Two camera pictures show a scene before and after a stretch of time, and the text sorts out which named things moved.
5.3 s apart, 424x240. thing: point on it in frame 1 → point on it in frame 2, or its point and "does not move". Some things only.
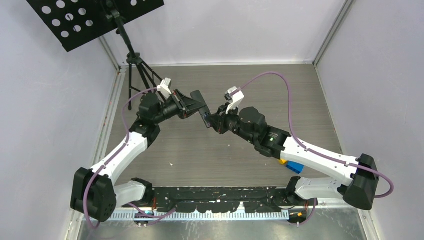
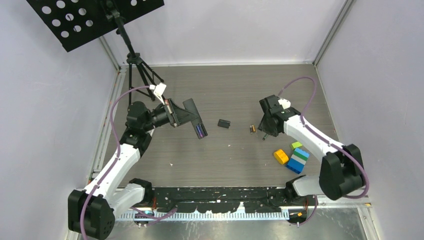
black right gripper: [215, 120] → [263, 127]
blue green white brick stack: [296, 167] does not move
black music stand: [76, 22] does not move
